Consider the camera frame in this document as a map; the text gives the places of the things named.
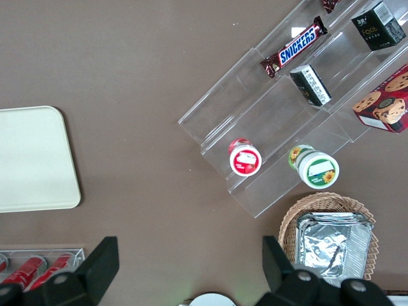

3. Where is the small black carton box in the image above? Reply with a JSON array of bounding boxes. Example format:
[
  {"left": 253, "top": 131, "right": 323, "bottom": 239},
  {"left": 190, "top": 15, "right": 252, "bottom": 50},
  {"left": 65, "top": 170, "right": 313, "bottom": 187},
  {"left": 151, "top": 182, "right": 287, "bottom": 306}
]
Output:
[
  {"left": 351, "top": 1, "right": 407, "bottom": 52},
  {"left": 289, "top": 64, "right": 332, "bottom": 108}
]

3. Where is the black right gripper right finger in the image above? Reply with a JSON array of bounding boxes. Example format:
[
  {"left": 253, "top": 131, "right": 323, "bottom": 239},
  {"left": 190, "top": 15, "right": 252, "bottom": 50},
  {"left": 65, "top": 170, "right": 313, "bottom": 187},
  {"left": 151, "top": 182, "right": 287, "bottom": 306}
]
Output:
[{"left": 258, "top": 235, "right": 396, "bottom": 306}]

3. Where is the beige plastic tray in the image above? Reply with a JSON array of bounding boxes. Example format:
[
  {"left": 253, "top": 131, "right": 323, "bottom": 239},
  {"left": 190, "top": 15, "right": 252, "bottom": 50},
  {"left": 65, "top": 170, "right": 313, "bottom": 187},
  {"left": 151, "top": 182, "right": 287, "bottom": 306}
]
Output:
[{"left": 0, "top": 105, "right": 82, "bottom": 214}]

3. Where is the red chocolate chip cookie box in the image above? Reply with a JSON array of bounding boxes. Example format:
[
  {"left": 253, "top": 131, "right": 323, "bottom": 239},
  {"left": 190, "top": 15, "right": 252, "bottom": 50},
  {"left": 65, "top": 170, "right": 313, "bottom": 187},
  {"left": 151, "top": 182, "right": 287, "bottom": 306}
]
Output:
[{"left": 352, "top": 64, "right": 408, "bottom": 135}]

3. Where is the red lid strawberry jar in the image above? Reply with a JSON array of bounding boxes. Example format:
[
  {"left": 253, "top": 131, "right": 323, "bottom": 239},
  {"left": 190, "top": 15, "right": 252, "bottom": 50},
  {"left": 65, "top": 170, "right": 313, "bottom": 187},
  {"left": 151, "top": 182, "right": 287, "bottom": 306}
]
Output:
[{"left": 228, "top": 137, "right": 263, "bottom": 177}]

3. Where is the Snickers chocolate bar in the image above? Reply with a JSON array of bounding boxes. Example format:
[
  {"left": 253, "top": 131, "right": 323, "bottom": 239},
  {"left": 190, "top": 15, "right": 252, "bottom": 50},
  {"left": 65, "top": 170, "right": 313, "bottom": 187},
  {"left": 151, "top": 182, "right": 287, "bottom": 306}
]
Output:
[
  {"left": 320, "top": 0, "right": 342, "bottom": 15},
  {"left": 260, "top": 15, "right": 328, "bottom": 79}
]

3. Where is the clear acrylic bottle rack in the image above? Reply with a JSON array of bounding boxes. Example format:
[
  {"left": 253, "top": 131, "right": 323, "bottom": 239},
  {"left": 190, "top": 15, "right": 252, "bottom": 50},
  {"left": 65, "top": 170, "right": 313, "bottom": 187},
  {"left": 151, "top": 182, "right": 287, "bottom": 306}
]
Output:
[{"left": 0, "top": 247, "right": 86, "bottom": 293}]

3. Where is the light wicker basket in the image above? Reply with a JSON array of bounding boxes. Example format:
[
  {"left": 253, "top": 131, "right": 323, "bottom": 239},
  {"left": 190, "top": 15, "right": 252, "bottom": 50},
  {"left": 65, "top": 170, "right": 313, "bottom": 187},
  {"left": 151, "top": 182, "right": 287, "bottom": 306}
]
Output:
[{"left": 278, "top": 191, "right": 380, "bottom": 282}]

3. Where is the clear acrylic stepped display stand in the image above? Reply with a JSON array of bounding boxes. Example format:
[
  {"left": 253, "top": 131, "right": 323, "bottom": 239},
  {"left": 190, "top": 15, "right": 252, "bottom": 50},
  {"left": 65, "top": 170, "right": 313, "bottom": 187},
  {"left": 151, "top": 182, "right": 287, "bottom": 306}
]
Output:
[{"left": 177, "top": 0, "right": 408, "bottom": 219}]

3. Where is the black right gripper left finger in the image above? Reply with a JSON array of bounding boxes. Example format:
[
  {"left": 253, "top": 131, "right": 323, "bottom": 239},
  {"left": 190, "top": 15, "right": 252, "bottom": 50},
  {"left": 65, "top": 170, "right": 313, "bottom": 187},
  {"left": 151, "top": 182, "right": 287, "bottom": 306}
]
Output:
[{"left": 0, "top": 235, "right": 120, "bottom": 306}]

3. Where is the green lid sunflower jar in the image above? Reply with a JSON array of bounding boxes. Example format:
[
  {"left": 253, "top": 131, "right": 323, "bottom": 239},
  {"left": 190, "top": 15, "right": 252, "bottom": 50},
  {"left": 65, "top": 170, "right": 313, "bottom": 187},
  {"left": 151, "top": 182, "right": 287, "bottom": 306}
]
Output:
[{"left": 288, "top": 143, "right": 340, "bottom": 189}]

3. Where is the aluminium foil tray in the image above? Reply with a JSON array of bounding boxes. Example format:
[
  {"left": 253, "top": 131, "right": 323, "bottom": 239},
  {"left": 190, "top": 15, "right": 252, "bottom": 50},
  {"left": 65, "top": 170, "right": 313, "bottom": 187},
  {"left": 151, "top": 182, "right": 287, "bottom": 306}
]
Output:
[{"left": 295, "top": 212, "right": 374, "bottom": 289}]

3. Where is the white plastic snack bin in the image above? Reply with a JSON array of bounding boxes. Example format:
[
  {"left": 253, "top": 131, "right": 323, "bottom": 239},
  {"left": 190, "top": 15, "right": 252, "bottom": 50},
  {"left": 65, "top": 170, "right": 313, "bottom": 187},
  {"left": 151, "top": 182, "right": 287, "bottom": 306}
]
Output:
[{"left": 384, "top": 292, "right": 408, "bottom": 306}]

